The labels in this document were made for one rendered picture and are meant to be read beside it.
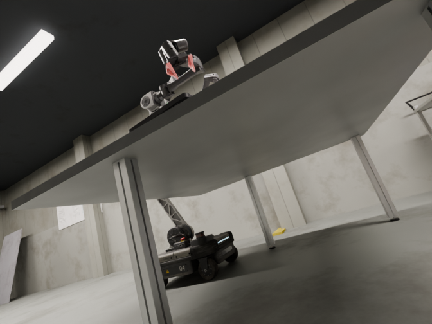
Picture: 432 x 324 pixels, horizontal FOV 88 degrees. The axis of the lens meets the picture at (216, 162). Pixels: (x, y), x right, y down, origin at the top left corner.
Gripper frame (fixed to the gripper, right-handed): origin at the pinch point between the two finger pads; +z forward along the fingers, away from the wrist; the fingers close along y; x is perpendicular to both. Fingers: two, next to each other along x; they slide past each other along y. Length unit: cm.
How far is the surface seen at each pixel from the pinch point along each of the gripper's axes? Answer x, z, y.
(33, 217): 536, -189, -328
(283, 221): 187, 110, 77
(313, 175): 168, 84, 139
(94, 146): 381, -208, -106
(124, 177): -13, 39, -46
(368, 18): -60, 51, 13
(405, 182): 121, 142, 195
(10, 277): 519, -79, -401
